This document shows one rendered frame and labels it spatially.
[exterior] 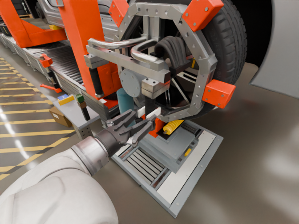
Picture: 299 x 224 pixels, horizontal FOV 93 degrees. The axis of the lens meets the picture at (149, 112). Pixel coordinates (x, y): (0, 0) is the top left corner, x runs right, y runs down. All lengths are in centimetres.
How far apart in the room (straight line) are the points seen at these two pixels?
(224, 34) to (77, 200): 60
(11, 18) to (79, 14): 194
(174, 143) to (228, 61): 76
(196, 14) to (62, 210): 56
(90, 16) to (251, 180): 161
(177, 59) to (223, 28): 22
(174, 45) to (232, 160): 125
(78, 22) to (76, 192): 87
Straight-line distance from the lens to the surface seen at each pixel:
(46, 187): 25
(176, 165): 118
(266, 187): 154
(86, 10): 100
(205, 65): 56
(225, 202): 133
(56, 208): 22
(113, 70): 116
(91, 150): 38
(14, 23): 286
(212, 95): 59
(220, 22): 63
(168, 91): 84
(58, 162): 36
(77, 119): 115
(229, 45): 63
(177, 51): 49
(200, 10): 55
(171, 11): 60
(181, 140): 121
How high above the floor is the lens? 116
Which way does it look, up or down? 41 degrees down
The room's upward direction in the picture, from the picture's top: straight up
